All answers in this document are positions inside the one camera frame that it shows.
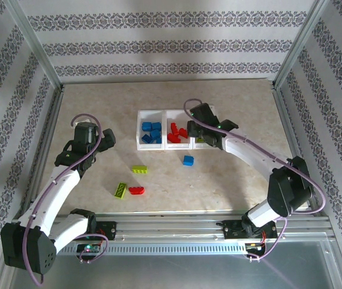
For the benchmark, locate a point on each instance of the red curved lego brick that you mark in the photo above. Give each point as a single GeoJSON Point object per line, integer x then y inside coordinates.
{"type": "Point", "coordinates": [183, 132]}
{"type": "Point", "coordinates": [136, 191]}

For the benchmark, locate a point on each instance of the lime green lego brick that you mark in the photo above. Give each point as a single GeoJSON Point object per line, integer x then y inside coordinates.
{"type": "Point", "coordinates": [139, 170]}
{"type": "Point", "coordinates": [200, 140]}
{"type": "Point", "coordinates": [120, 190]}

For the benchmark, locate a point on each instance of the clear three-compartment plastic container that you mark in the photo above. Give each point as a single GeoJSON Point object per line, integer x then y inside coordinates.
{"type": "Point", "coordinates": [151, 147]}

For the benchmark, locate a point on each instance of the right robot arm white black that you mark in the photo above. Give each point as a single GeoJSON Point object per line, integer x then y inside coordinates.
{"type": "Point", "coordinates": [249, 153]}

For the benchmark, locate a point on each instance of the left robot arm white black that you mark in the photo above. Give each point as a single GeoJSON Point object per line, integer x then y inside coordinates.
{"type": "Point", "coordinates": [59, 189]}

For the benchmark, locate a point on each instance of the left controller board with lights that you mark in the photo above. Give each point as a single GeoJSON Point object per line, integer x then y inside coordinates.
{"type": "Point", "coordinates": [89, 248]}

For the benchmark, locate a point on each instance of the controller board with lights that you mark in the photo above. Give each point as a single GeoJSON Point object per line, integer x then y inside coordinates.
{"type": "Point", "coordinates": [89, 248]}
{"type": "Point", "coordinates": [255, 246]}

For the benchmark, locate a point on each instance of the right controller board with lights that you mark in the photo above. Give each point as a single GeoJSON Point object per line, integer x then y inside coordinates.
{"type": "Point", "coordinates": [255, 246]}

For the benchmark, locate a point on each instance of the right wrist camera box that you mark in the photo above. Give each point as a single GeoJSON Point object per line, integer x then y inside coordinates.
{"type": "Point", "coordinates": [204, 113]}

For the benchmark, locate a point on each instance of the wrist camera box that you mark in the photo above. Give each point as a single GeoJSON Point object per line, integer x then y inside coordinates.
{"type": "Point", "coordinates": [85, 132]}
{"type": "Point", "coordinates": [204, 113]}

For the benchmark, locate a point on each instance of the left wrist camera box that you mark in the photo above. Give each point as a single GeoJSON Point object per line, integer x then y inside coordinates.
{"type": "Point", "coordinates": [85, 132]}

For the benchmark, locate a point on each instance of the aluminium side rail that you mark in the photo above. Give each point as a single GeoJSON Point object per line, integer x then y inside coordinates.
{"type": "Point", "coordinates": [50, 120]}
{"type": "Point", "coordinates": [287, 120]}

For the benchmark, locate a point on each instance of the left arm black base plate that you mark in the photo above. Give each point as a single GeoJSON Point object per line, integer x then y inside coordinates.
{"type": "Point", "coordinates": [107, 230]}

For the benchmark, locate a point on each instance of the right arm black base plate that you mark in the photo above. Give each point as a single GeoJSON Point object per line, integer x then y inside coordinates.
{"type": "Point", "coordinates": [232, 231]}

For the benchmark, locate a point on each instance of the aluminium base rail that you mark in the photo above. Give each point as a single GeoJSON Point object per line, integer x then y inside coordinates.
{"type": "Point", "coordinates": [174, 228]}

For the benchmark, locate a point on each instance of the aluminium frame post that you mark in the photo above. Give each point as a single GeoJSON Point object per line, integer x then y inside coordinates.
{"type": "Point", "coordinates": [301, 42]}
{"type": "Point", "coordinates": [35, 42]}

